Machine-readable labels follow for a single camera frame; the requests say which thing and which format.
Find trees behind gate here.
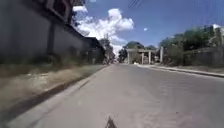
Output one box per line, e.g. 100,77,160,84
117,40,158,64

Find concrete gate structure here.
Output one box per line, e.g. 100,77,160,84
126,46,165,66

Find grey asphalt road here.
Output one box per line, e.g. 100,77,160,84
6,63,224,128

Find robot's own part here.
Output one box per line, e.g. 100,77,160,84
105,116,117,128

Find raised concrete kerb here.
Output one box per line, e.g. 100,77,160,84
135,63,224,79

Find row of green trees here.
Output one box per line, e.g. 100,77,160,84
158,25,224,66

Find dry grass verge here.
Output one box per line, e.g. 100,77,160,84
0,63,108,125

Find overhead wires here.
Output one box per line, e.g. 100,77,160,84
127,0,144,10

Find building above wall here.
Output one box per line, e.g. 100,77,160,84
37,0,86,24

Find long grey wall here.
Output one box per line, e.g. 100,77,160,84
0,0,106,66

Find grey wall with bushes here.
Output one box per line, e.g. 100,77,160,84
182,46,224,68

